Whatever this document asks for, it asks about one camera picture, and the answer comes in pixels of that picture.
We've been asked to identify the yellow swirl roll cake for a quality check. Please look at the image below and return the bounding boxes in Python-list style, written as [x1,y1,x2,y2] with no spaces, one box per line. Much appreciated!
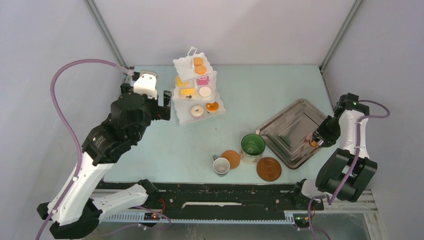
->
[175,75,189,87]

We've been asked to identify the yellow layered cake slice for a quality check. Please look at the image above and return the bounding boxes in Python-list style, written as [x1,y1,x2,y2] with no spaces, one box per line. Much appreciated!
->
[180,87,196,99]

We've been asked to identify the round biscuit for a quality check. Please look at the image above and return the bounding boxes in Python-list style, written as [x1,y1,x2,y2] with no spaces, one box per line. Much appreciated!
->
[308,139,323,148]
[194,65,207,75]
[192,57,204,66]

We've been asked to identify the white glazed donut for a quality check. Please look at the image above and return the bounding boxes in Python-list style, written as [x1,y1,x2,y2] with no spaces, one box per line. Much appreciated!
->
[190,105,205,118]

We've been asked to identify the white round cream cake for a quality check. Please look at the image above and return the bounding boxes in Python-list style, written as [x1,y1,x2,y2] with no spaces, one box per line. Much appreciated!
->
[198,86,212,98]

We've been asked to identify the orange glazed donut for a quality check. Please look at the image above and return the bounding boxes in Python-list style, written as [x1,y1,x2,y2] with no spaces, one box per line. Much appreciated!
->
[205,101,220,114]

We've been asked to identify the pink-tipped metal tongs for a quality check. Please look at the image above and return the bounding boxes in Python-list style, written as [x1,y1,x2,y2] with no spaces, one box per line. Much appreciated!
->
[305,132,317,145]

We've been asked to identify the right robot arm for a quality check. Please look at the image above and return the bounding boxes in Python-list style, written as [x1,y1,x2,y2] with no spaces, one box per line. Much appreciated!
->
[290,93,378,209]

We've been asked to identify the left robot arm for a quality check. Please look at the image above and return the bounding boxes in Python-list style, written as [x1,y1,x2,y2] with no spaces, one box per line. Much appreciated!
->
[37,90,172,240]

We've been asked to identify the white three-tier dessert stand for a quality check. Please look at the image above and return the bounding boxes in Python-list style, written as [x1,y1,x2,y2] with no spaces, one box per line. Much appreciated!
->
[172,46,227,125]

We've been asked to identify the stainless steel tray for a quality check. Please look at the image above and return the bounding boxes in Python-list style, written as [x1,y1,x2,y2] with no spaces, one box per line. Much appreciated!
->
[255,98,326,170]

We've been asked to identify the large wooden coaster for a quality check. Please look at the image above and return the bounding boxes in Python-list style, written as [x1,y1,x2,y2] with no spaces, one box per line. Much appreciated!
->
[256,157,282,182]

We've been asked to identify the large floral green-inside mug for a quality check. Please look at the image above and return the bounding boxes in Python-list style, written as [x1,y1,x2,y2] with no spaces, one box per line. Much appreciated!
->
[240,133,266,164]

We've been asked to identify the small white grey cup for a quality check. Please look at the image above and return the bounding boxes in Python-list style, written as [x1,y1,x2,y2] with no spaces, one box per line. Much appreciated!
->
[212,155,230,177]

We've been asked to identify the small wooden coaster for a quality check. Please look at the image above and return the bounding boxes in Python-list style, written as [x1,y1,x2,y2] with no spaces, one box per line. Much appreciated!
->
[221,150,241,170]

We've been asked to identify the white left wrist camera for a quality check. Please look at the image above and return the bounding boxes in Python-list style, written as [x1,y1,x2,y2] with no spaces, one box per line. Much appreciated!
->
[133,70,158,100]

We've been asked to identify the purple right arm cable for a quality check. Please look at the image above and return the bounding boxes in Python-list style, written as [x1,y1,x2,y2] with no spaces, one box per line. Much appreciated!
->
[306,100,391,240]

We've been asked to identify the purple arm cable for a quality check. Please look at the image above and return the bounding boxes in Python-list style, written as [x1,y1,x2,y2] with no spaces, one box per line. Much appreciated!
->
[34,58,135,240]
[306,100,391,240]

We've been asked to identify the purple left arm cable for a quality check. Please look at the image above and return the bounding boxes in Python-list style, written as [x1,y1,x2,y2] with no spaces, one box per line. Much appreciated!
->
[34,58,135,240]

